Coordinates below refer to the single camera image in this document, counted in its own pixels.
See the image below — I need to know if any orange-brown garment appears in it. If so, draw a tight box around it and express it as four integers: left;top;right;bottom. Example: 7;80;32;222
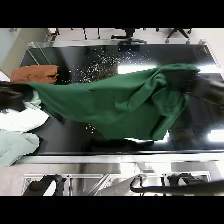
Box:
9;64;61;85

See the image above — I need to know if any black cable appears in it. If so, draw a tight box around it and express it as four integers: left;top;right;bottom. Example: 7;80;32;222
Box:
129;174;224;196

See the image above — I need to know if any black office chair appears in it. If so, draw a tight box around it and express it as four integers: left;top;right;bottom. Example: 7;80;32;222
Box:
110;27;148;45
164;27;194;45

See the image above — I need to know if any green shirt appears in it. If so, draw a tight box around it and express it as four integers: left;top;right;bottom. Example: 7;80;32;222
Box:
27;63;201;142

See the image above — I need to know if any light grey-green garment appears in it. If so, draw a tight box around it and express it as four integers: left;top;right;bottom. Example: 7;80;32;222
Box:
23;89;43;112

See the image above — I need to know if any silver frame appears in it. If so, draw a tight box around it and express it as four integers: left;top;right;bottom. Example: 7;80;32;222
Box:
0;39;224;196

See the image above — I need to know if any pale green garment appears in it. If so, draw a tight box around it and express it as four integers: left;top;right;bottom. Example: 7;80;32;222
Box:
0;129;41;168

